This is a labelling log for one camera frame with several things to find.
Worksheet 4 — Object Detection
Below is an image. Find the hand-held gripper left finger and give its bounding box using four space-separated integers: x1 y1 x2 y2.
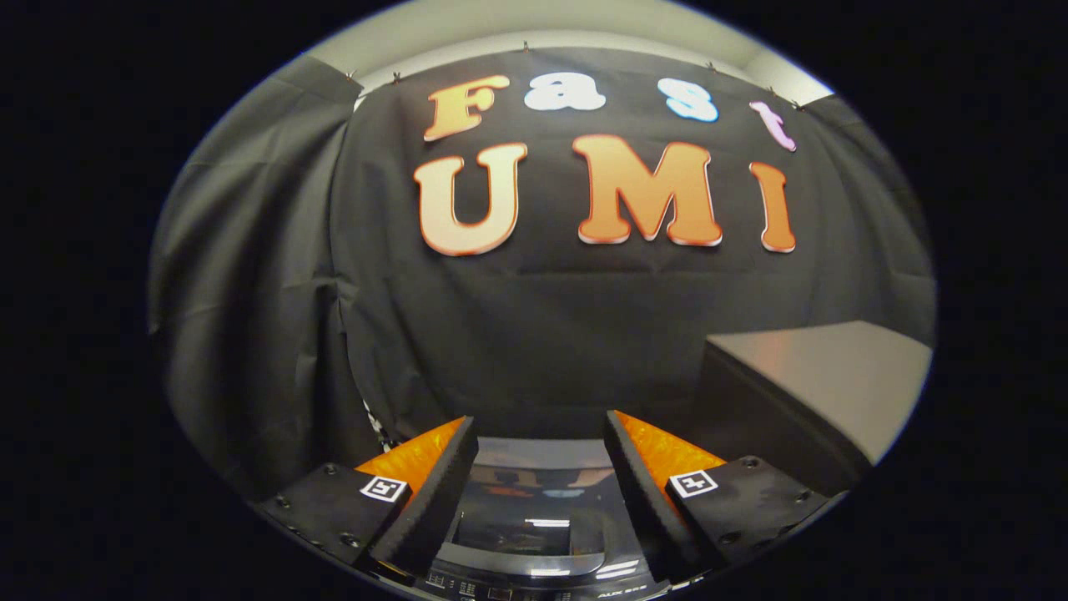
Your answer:
254 416 481 583

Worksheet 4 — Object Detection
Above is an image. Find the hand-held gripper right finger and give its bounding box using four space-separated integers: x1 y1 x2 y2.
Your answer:
602 409 837 585

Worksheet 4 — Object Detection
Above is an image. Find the dark washing machine lid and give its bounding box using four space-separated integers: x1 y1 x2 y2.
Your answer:
434 436 660 583

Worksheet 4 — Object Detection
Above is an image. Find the grey washing machine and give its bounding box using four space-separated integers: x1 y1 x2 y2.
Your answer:
413 434 678 601

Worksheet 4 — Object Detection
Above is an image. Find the checkered black white board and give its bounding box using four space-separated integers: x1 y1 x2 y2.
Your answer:
361 399 395 456

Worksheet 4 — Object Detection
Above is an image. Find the black backdrop cloth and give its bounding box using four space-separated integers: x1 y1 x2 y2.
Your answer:
149 46 937 502

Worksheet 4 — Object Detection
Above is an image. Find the grey cabinet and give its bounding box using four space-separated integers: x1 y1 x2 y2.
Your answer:
688 320 934 499

